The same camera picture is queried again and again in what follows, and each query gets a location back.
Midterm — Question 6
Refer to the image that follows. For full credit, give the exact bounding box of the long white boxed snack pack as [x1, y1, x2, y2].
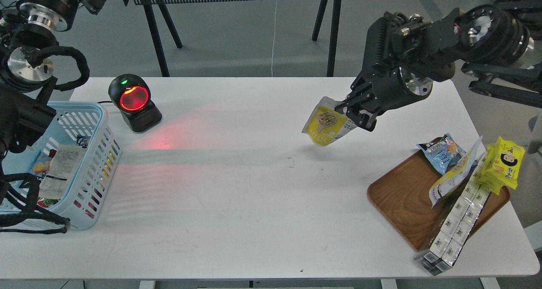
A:
[414, 154, 490, 276]

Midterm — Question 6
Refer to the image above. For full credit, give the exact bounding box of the yellow cartoon snack pack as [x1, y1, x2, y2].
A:
[476, 137, 526, 195]

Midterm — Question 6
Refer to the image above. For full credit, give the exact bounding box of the blue chips bag in basket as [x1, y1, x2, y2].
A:
[29, 149, 57, 179]

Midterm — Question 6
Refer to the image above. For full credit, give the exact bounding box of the light blue plastic basket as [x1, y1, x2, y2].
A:
[2, 101, 122, 231]

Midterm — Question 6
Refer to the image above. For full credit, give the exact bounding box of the white snack packet in basket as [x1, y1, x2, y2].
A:
[39, 145, 87, 200]

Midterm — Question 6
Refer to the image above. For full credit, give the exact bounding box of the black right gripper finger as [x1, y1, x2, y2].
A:
[347, 109, 378, 132]
[335, 83, 373, 116]

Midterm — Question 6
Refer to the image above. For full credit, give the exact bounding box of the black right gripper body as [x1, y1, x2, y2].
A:
[356, 12, 456, 116]

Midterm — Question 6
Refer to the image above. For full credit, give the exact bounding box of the blue snack bag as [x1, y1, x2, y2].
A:
[417, 133, 466, 175]

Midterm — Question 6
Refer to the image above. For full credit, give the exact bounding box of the white hanging cable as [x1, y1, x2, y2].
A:
[271, 0, 278, 77]

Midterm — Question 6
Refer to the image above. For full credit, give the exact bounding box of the red snack bag in basket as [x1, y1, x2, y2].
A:
[37, 197, 60, 208]

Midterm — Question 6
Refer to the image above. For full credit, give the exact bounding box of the black barcode scanner red window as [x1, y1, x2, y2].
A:
[108, 74, 163, 133]

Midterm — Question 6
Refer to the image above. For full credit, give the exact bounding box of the yellow white snack pouch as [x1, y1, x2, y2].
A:
[301, 96, 358, 146]

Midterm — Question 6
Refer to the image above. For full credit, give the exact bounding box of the yellow silver snack pouch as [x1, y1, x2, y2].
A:
[429, 136, 483, 207]

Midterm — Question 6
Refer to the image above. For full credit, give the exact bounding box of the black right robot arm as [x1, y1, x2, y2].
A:
[335, 0, 541, 132]

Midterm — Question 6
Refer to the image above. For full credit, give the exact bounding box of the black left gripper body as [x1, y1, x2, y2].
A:
[16, 0, 83, 31]

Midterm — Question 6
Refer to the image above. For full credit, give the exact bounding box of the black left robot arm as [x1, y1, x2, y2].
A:
[1, 0, 122, 234]

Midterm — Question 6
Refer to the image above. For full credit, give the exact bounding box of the brown wooden tray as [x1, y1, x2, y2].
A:
[367, 137, 511, 251]

